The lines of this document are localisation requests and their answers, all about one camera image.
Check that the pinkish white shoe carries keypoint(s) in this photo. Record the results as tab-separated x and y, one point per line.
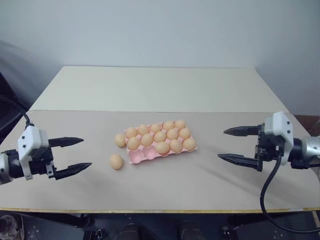
7	226

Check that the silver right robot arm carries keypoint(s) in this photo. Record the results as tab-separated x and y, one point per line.
310	148

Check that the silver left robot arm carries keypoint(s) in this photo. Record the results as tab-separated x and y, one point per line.
14	163

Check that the dark rounded shape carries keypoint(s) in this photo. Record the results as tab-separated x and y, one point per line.
130	232
188	231

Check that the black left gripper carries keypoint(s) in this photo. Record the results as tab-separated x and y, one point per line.
41	167

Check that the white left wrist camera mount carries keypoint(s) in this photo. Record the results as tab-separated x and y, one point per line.
30	140

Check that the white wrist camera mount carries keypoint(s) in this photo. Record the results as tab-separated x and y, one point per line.
278	125
30	140

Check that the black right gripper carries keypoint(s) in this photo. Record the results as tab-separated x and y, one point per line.
270	148

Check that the pink plastic egg tray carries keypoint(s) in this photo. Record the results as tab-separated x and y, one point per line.
140	157

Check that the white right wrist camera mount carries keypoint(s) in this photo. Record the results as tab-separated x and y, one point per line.
278	125

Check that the brown egg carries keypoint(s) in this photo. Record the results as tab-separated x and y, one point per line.
156	127
184	133
146	139
175	145
116	161
119	140
131	132
189	144
143	129
168	125
162	147
160	136
133	143
172	134
180	124

